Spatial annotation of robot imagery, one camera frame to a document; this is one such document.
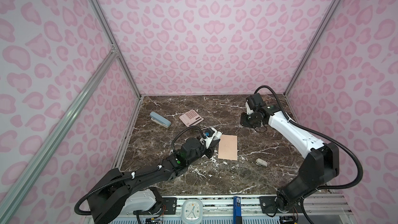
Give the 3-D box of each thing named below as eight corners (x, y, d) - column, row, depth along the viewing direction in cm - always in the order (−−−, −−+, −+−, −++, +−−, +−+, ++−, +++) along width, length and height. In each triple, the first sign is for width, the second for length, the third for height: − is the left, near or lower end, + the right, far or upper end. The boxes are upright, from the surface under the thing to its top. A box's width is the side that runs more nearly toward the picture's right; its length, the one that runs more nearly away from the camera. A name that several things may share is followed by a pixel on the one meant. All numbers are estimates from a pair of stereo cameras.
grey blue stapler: (150, 119, 108) (147, 115, 105) (154, 115, 111) (152, 110, 107) (167, 129, 103) (165, 125, 99) (171, 124, 106) (169, 120, 102)
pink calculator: (188, 128, 103) (187, 126, 101) (180, 119, 109) (179, 116, 106) (202, 119, 108) (202, 117, 106) (194, 110, 113) (194, 108, 111)
